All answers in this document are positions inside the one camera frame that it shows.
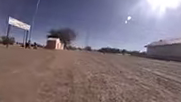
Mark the distant row of dark trees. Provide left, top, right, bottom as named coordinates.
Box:
left=66, top=41, right=148, bottom=60

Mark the dark tree behind pink building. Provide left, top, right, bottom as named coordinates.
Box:
left=46, top=24, right=78, bottom=50

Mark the brown dirt gravel ground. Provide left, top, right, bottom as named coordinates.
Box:
left=0, top=37, right=181, bottom=102

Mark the small pale pink building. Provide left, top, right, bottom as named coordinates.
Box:
left=44, top=35, right=66, bottom=51

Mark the white sign on posts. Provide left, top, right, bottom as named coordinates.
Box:
left=4, top=16, right=32, bottom=50

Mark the large pale building with roof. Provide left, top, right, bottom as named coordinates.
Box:
left=142, top=26, right=181, bottom=63

